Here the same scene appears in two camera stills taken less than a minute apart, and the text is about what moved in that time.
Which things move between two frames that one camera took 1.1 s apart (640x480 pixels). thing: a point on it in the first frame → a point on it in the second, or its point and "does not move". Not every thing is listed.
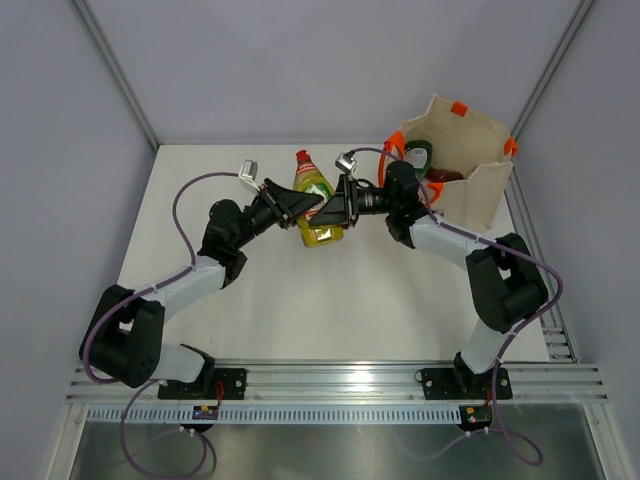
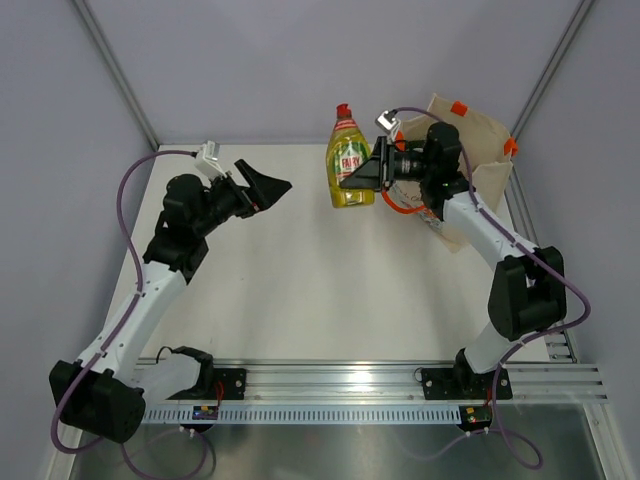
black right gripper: (342, 210) → (378, 171)
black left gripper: (295, 203) → (269, 191)
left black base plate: (234, 383) does not move
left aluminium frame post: (117, 71) does not move
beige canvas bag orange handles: (462, 159) does not move
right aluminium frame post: (544, 82) does not move
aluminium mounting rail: (551, 382) does not move
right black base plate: (463, 384) does not move
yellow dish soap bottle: (309, 178) → (347, 146)
